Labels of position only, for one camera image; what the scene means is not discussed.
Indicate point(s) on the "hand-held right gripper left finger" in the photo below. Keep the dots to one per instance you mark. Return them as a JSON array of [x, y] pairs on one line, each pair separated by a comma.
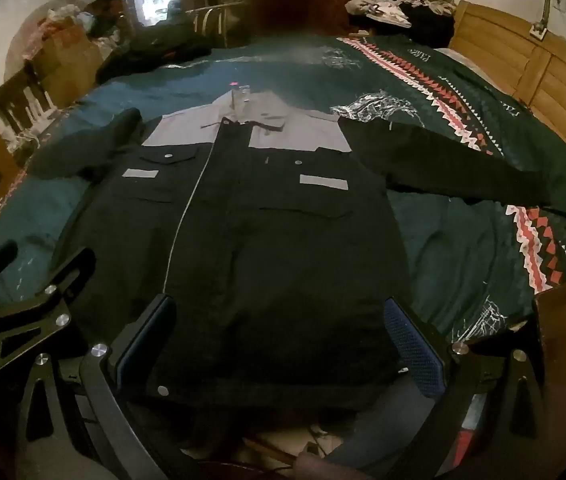
[[149, 330]]

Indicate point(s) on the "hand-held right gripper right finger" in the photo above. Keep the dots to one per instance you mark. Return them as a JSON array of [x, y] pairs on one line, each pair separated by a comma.
[[413, 350]]

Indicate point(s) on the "black and grey work jacket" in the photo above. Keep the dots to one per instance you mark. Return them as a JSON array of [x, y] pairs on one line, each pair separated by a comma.
[[273, 260]]

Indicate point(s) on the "person's grey trouser leg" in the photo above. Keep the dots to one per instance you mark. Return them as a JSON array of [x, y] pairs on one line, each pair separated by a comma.
[[388, 425]]

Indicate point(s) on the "green printed blanket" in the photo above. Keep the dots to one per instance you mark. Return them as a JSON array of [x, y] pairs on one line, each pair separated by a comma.
[[438, 240]]

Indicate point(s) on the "dark wooden chair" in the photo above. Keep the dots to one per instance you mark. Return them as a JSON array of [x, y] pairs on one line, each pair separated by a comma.
[[23, 102]]

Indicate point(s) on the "brown cardboard box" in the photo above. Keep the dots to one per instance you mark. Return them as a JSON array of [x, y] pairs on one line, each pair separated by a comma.
[[65, 60]]

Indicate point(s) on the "pale cloth bundle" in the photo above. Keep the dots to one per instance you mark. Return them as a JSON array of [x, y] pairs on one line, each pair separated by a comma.
[[68, 17]]

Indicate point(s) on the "black cloth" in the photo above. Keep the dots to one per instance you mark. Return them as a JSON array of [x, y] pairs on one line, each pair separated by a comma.
[[163, 50]]

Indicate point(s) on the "wooden chair with pale slats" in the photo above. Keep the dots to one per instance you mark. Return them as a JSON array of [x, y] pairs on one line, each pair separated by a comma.
[[213, 15]]

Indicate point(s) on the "wooden bed frame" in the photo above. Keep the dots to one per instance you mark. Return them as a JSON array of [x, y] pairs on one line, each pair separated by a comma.
[[508, 45]]

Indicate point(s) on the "white wall socket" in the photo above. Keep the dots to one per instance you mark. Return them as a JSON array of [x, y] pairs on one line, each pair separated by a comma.
[[559, 4]]

